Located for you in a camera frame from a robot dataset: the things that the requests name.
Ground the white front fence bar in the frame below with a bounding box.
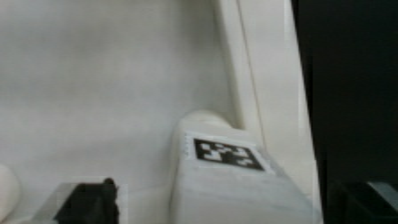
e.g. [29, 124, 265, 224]
[233, 0, 325, 208]

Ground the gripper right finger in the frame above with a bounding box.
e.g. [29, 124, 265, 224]
[327, 181, 398, 224]

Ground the white square tabletop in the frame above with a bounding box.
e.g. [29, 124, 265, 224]
[0, 0, 237, 224]

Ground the white table leg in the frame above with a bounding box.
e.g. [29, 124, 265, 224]
[171, 110, 322, 224]

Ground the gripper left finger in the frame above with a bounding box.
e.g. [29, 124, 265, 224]
[32, 177, 123, 224]

